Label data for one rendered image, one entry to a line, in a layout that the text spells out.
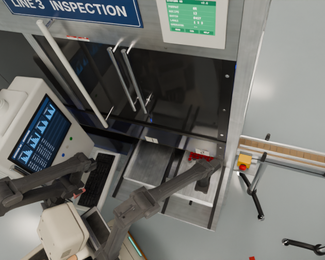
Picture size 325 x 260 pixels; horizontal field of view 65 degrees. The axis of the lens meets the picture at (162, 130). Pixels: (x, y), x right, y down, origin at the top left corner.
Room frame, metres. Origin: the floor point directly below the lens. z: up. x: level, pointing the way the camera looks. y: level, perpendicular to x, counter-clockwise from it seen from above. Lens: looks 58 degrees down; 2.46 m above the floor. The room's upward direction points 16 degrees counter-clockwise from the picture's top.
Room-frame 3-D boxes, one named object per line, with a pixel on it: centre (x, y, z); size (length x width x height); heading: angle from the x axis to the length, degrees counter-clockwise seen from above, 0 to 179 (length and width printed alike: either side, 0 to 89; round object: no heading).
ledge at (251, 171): (0.58, -0.46, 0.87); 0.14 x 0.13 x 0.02; 146
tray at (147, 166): (0.79, 0.14, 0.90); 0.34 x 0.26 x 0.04; 146
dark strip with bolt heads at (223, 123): (0.62, -0.29, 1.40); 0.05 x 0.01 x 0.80; 56
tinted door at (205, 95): (0.73, -0.14, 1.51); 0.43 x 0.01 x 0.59; 56
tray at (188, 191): (0.60, -0.15, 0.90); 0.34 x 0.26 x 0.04; 146
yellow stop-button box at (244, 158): (0.56, -0.42, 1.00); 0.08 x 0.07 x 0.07; 146
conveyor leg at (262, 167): (0.60, -0.62, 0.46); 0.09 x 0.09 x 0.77; 56
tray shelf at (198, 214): (0.63, 0.03, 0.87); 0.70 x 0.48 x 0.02; 56
